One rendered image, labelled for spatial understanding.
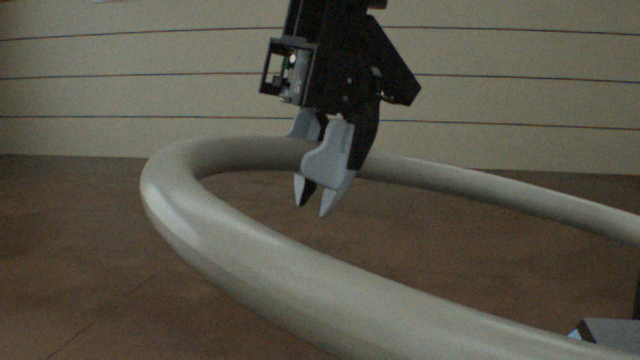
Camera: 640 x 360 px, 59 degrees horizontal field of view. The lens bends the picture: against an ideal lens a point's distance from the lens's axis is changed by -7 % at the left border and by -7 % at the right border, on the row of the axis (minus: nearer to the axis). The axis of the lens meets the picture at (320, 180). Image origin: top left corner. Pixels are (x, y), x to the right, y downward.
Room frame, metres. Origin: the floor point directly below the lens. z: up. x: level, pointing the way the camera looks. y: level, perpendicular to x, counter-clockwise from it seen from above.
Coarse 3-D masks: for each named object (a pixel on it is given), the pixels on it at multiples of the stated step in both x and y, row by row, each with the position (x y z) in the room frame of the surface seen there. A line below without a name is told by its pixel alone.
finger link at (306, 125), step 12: (300, 120) 0.57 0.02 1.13; (312, 120) 0.58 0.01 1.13; (324, 120) 0.58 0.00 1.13; (288, 132) 0.57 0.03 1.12; (300, 132) 0.57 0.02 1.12; (312, 132) 0.58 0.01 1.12; (324, 132) 0.58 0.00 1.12; (300, 180) 0.58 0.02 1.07; (300, 192) 0.58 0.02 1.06; (312, 192) 0.58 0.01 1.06; (300, 204) 0.57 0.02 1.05
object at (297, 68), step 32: (320, 0) 0.54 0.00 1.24; (352, 0) 0.55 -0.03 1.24; (384, 0) 0.55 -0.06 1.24; (288, 32) 0.54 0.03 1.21; (320, 32) 0.53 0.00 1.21; (352, 32) 0.55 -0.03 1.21; (288, 64) 0.54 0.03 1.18; (320, 64) 0.52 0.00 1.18; (352, 64) 0.53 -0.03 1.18; (288, 96) 0.52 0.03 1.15; (320, 96) 0.51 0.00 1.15; (352, 96) 0.54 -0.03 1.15
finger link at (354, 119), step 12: (372, 96) 0.54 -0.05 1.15; (360, 108) 0.54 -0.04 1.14; (372, 108) 0.54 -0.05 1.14; (348, 120) 0.55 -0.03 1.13; (360, 120) 0.53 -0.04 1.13; (372, 120) 0.53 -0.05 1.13; (360, 132) 0.53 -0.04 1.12; (372, 132) 0.54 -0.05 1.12; (360, 144) 0.54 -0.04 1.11; (372, 144) 0.54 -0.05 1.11; (360, 156) 0.54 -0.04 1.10; (348, 168) 0.53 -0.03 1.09; (360, 168) 0.54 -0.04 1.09
